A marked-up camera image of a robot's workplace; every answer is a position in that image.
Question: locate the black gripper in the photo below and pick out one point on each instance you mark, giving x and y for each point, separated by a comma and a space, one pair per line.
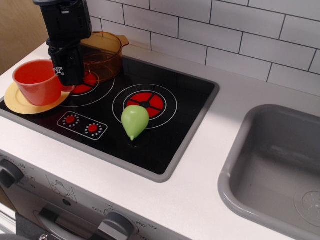
67, 23

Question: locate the red plastic cup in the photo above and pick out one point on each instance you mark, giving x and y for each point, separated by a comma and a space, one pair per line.
38, 82

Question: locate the yellow plastic plate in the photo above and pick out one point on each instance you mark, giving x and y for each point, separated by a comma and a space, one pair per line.
16, 102

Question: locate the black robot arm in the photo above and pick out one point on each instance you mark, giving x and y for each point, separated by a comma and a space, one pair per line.
67, 22

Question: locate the amber transparent pot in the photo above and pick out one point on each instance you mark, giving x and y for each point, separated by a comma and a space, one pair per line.
102, 56

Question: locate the wooden side panel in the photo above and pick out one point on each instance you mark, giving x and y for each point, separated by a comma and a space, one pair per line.
22, 30

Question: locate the green plastic pear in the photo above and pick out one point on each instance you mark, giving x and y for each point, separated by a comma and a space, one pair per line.
135, 120

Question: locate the black toy stove top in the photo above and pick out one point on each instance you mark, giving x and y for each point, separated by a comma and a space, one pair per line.
89, 119

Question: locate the grey left oven knob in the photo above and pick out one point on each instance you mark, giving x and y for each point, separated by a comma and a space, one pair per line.
10, 174

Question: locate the grey oven knob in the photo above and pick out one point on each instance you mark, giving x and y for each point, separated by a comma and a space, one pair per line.
116, 227
10, 174

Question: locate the grey centre oven knob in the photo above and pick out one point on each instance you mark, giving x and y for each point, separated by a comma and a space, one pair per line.
116, 227

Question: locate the grey plastic sink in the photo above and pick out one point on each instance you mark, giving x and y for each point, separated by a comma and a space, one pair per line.
272, 173

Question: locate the grey oven door handle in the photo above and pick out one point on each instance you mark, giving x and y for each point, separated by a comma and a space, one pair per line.
66, 226

